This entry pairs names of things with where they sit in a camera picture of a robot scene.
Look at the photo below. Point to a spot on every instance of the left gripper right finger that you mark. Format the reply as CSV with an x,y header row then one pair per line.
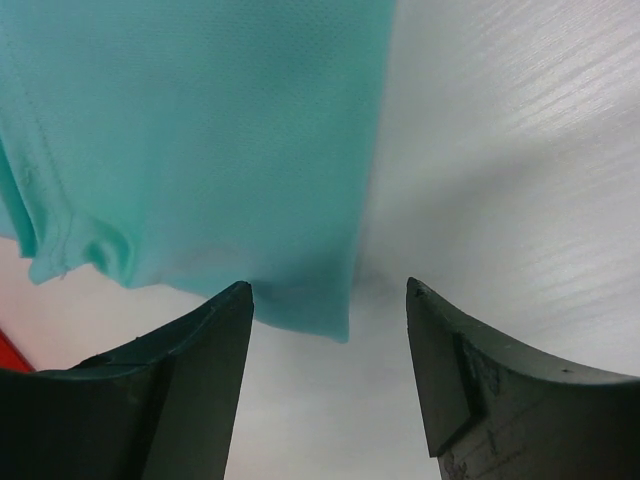
x,y
494,407

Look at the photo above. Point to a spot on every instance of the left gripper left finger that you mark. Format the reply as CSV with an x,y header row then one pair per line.
x,y
162,406

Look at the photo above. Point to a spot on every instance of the teal t-shirt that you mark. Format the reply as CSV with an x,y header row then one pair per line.
x,y
195,144

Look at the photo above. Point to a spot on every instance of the red plastic bin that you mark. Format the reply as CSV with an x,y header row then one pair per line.
x,y
11,358

